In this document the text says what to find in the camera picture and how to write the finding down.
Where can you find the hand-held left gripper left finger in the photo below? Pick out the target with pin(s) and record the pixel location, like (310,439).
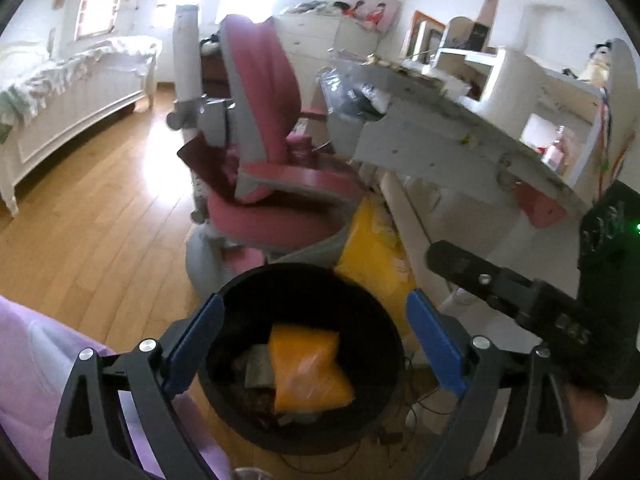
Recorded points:
(195,345)

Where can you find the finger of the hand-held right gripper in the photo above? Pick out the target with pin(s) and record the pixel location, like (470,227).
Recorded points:
(465,267)

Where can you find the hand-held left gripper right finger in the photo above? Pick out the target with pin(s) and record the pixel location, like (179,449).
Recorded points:
(435,340)

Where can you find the black trash bin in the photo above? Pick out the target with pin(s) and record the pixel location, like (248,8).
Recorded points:
(350,310)

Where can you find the orange packet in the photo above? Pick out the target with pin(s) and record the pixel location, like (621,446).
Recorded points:
(305,365)

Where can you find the person's right forearm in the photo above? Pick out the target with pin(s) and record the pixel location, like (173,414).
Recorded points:
(587,410)

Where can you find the yellow plastic bag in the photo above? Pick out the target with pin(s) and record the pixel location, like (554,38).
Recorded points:
(370,255)

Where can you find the white study desk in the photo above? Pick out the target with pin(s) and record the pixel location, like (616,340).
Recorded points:
(440,135)

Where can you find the plush doll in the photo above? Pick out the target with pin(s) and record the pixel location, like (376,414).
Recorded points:
(597,62)

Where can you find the white bed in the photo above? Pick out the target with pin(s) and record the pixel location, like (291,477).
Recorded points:
(75,105)

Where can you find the white dresser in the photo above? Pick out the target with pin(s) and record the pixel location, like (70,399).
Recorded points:
(310,35)

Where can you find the pink desk chair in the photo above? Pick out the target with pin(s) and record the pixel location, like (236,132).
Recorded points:
(260,70)

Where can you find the pale green blanket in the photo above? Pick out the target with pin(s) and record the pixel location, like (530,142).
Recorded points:
(50,75)

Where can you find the window with red blind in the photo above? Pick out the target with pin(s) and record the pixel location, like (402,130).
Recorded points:
(100,0)

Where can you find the wooden picture frame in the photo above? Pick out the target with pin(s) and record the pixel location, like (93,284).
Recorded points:
(425,32)

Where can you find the pink wall poster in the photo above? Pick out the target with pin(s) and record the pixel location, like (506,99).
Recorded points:
(372,12)

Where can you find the small wall frame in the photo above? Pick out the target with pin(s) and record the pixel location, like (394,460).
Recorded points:
(60,0)

